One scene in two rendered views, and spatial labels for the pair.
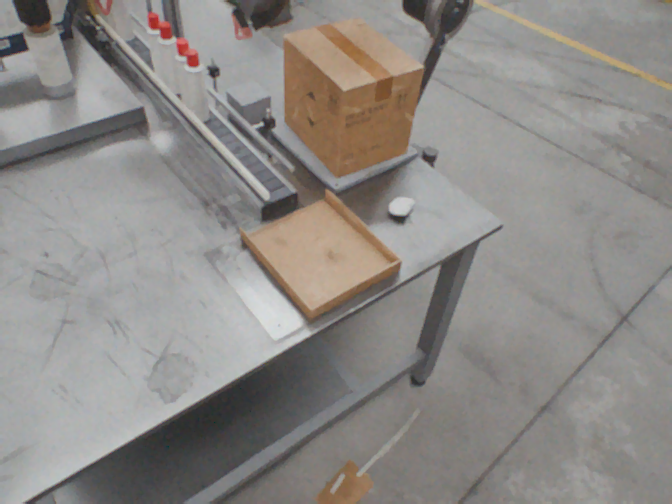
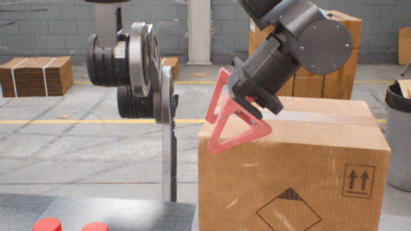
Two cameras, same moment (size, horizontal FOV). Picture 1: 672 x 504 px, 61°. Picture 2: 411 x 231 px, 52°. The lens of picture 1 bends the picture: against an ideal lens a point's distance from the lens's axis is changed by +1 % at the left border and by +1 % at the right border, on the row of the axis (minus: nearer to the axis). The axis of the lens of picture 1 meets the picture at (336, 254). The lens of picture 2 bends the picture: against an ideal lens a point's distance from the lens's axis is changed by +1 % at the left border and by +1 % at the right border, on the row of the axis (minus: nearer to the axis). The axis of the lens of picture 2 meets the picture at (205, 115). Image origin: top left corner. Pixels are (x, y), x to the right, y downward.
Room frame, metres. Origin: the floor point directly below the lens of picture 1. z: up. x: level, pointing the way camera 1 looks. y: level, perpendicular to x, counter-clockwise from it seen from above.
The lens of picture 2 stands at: (0.95, 0.61, 1.39)
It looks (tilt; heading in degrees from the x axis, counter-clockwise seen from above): 20 degrees down; 317
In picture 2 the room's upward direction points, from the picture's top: straight up
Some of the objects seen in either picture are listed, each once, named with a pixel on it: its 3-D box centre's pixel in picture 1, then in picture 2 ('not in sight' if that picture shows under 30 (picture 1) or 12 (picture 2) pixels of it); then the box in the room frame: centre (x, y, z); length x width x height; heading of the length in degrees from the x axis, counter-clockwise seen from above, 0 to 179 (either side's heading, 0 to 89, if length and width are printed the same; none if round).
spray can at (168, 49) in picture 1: (170, 59); not in sight; (1.48, 0.52, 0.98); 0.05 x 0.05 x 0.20
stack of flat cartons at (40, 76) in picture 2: not in sight; (38, 76); (5.55, -1.15, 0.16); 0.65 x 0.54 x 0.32; 52
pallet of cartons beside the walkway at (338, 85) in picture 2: not in sight; (295, 57); (3.39, -2.96, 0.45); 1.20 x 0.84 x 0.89; 139
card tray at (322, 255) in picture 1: (319, 248); not in sight; (0.91, 0.04, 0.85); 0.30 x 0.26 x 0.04; 41
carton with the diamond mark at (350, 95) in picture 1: (347, 96); (285, 180); (1.36, 0.01, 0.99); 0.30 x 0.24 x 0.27; 36
